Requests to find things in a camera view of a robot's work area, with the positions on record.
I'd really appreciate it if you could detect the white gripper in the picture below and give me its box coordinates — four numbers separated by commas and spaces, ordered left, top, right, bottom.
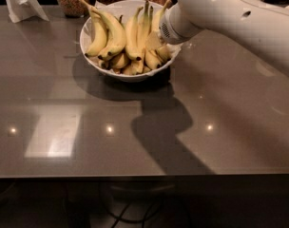
145, 4, 202, 50

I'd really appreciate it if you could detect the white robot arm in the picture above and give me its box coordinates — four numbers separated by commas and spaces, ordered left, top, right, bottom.
145, 0, 289, 78

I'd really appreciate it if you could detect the yellow banana behind tall one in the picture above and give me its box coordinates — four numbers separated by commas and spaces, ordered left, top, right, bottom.
144, 7, 162, 70

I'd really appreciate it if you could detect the tall green-stemmed yellow banana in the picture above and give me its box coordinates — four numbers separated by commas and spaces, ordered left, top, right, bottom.
132, 1, 150, 74

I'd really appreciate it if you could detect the long curved yellow banana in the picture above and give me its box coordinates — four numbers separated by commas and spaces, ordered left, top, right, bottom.
79, 0, 126, 61

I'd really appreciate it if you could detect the low yellow banana under bunch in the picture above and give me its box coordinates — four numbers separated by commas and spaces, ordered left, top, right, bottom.
109, 52, 129, 68

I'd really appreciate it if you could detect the white ceramic bowl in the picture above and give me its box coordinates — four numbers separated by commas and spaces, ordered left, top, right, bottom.
80, 0, 182, 83

